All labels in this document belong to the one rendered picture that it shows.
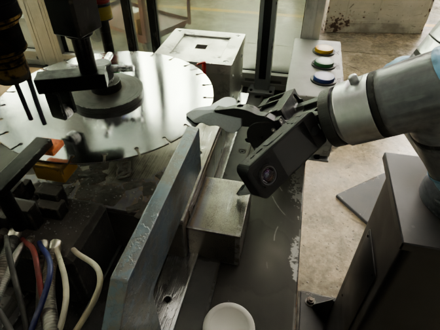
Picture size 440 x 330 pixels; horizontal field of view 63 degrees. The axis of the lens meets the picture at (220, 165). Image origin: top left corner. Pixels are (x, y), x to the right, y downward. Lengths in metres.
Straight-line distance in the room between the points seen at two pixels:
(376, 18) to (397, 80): 3.36
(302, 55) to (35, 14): 0.74
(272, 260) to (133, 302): 0.33
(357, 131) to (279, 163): 0.09
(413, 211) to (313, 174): 1.19
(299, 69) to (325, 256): 0.95
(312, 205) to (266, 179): 1.34
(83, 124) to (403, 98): 0.40
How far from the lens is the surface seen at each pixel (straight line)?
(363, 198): 1.81
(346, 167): 1.98
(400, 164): 0.83
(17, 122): 0.58
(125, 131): 0.50
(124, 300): 0.29
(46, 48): 1.22
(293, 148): 0.41
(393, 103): 0.40
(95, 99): 0.57
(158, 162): 0.60
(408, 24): 3.88
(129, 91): 0.57
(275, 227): 0.63
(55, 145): 0.47
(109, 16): 0.85
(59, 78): 0.49
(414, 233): 0.70
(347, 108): 0.41
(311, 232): 1.62
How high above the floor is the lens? 1.23
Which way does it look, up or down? 41 degrees down
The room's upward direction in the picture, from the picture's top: straight up
